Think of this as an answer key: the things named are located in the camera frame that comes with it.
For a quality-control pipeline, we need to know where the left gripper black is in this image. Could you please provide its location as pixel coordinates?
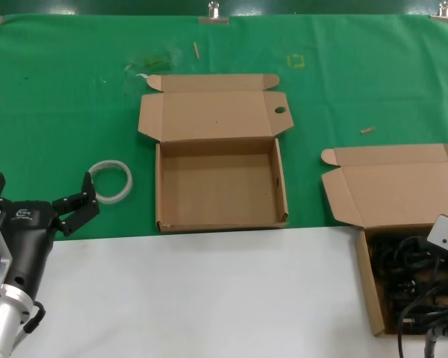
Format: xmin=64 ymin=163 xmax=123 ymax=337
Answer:
xmin=0 ymin=171 xmax=101 ymax=301

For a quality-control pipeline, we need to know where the cardboard box with round hole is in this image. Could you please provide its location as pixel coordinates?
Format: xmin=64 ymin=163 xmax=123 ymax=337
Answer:
xmin=137 ymin=73 xmax=294 ymax=235

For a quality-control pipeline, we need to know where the clear tape roll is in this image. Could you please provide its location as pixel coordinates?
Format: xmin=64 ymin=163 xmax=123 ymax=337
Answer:
xmin=87 ymin=159 xmax=134 ymax=206

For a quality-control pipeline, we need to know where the green table cloth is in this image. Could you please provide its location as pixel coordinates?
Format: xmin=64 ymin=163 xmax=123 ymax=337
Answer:
xmin=0 ymin=13 xmax=448 ymax=243

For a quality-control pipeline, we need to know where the clear plastic wrapper scrap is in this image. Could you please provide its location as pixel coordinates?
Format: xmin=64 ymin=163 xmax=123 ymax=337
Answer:
xmin=123 ymin=48 xmax=182 ymax=81

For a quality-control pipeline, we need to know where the black cable loop left wrist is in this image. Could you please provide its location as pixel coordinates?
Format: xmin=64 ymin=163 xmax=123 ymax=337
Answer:
xmin=22 ymin=300 xmax=47 ymax=335

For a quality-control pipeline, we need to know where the cardboard box holding cables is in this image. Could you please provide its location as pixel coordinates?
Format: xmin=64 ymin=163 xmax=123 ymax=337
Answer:
xmin=320 ymin=143 xmax=448 ymax=337

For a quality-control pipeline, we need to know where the heap of black cables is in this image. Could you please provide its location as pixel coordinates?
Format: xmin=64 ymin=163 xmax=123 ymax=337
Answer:
xmin=367 ymin=225 xmax=448 ymax=335

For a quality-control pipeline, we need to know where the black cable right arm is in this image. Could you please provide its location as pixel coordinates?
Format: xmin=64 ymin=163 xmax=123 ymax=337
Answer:
xmin=396 ymin=290 xmax=448 ymax=358

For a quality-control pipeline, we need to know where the right wrist camera bracket silver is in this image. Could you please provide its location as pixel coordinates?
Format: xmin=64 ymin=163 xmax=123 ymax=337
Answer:
xmin=427 ymin=213 xmax=448 ymax=259

